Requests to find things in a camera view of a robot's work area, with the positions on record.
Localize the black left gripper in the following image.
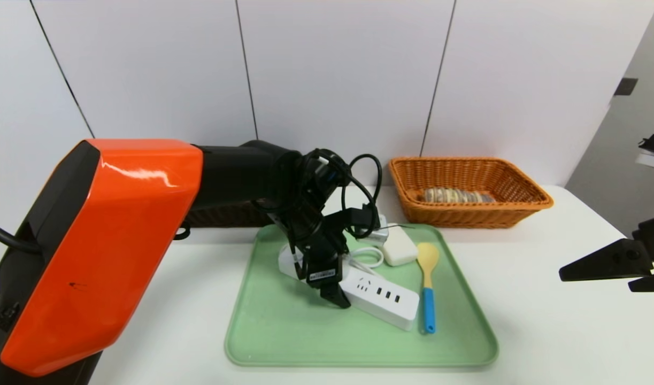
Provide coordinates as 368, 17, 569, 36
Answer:
291, 211, 351, 309

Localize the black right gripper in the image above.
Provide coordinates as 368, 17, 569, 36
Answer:
558, 216, 654, 292

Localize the white power strip with cord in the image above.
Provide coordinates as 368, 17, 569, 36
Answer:
278, 243, 421, 332

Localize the brown striped bread loaf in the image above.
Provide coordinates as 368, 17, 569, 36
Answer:
419, 187, 496, 204

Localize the dark brown wicker basket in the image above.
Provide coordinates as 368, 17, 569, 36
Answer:
185, 201, 276, 228

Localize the orange wicker basket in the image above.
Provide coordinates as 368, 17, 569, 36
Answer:
388, 156, 555, 229

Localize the light green plastic tray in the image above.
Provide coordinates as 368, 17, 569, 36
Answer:
225, 224, 499, 367

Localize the wooden spoon with blue handle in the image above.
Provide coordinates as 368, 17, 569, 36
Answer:
417, 242, 440, 335

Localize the black left wrist camera cable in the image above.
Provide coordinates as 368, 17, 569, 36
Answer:
305, 149, 383, 238

